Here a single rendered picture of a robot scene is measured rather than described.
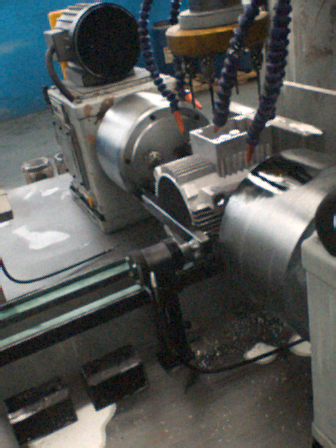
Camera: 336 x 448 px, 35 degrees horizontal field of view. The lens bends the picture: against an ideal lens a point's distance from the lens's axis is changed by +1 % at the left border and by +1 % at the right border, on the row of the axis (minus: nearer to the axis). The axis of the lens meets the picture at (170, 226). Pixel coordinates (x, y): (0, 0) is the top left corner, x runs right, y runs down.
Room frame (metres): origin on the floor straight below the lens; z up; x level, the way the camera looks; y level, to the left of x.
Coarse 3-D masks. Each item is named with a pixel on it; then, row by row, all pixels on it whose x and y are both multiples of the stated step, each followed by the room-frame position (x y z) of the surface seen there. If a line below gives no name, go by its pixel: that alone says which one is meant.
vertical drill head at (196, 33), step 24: (192, 0) 0.94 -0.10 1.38; (216, 0) 0.91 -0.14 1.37; (240, 0) 0.94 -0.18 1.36; (192, 24) 0.91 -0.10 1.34; (216, 24) 0.90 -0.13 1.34; (264, 24) 0.90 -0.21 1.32; (192, 48) 0.89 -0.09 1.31; (216, 48) 0.87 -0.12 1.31; (192, 72) 0.97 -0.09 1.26; (192, 96) 0.98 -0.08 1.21
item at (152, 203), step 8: (144, 200) 0.98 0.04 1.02; (152, 200) 0.96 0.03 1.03; (160, 200) 0.95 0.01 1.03; (152, 208) 0.95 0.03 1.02; (160, 208) 0.91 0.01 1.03; (168, 208) 0.91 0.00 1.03; (160, 216) 0.91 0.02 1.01; (168, 216) 0.87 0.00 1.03; (176, 216) 0.87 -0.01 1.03; (168, 224) 0.88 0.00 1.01; (176, 224) 0.84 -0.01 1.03; (184, 224) 0.83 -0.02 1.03; (192, 224) 0.83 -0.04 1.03; (176, 232) 0.85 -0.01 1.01; (184, 232) 0.81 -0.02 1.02; (192, 232) 0.79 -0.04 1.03; (200, 232) 0.79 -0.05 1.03; (184, 240) 0.82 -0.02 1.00; (200, 240) 0.76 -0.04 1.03; (208, 240) 0.76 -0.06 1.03; (200, 248) 0.76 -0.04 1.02; (208, 248) 0.76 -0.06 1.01
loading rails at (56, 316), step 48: (48, 288) 0.87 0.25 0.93; (96, 288) 0.87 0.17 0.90; (192, 288) 0.83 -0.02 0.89; (240, 288) 0.87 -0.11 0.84; (0, 336) 0.80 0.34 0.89; (48, 336) 0.74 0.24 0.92; (96, 336) 0.76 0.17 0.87; (144, 336) 0.79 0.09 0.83; (192, 336) 0.79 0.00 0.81; (0, 384) 0.70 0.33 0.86
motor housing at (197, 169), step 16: (176, 160) 0.96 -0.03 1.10; (192, 160) 0.93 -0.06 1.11; (208, 160) 0.92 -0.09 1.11; (160, 176) 0.95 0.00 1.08; (176, 176) 0.88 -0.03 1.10; (192, 176) 0.89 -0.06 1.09; (208, 176) 0.89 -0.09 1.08; (240, 176) 0.90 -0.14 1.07; (160, 192) 0.98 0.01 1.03; (176, 192) 0.99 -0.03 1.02; (176, 208) 0.99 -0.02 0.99; (192, 208) 0.84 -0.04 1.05; (208, 208) 0.85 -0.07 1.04; (224, 208) 0.85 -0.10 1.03; (208, 224) 0.84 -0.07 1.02; (176, 240) 0.93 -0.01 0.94; (192, 256) 0.88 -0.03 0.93
